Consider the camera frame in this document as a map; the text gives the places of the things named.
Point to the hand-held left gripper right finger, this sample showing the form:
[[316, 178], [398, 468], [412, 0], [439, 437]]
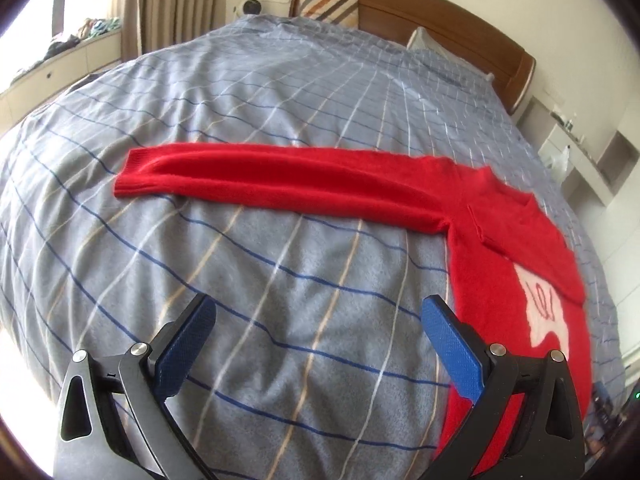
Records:
[[455, 350]]

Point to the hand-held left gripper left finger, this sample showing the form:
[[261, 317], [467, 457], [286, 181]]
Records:
[[182, 345]]

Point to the red sweater with white rabbit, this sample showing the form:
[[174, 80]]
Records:
[[300, 180]]

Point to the pile of clothes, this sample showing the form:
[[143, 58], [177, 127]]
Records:
[[95, 27]]

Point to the white plastic bag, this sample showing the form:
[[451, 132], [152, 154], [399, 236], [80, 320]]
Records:
[[559, 162]]

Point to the white desk unit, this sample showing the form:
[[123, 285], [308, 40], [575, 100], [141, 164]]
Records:
[[590, 165]]

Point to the blue plaid bed blanket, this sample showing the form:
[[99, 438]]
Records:
[[250, 90]]

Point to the cream window bench cabinet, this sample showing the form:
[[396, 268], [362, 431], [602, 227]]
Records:
[[75, 65]]

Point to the grey pillow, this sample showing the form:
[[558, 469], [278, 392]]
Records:
[[425, 42]]

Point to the wooden bed headboard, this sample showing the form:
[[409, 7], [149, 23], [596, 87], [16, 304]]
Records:
[[450, 25]]

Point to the round grey device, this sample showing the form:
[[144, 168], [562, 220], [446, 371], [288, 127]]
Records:
[[251, 7]]

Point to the beige curtain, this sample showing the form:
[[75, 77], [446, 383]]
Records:
[[170, 0]]

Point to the window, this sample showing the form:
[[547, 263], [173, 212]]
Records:
[[30, 25]]

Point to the striped pillow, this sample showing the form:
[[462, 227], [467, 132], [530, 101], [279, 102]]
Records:
[[330, 10]]

